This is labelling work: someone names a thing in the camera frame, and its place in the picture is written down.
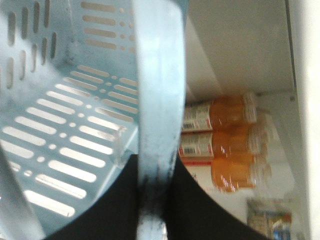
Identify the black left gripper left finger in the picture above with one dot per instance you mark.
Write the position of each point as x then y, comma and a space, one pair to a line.
115, 214

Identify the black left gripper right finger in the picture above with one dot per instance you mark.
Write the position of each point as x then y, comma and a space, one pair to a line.
190, 213

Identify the light blue plastic basket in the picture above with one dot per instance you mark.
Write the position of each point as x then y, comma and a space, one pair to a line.
85, 84

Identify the orange C100 drink bottle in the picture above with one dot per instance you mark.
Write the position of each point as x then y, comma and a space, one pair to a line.
228, 176
221, 143
220, 113

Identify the white metal shelf unit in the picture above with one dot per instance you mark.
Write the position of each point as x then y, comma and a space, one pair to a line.
272, 48

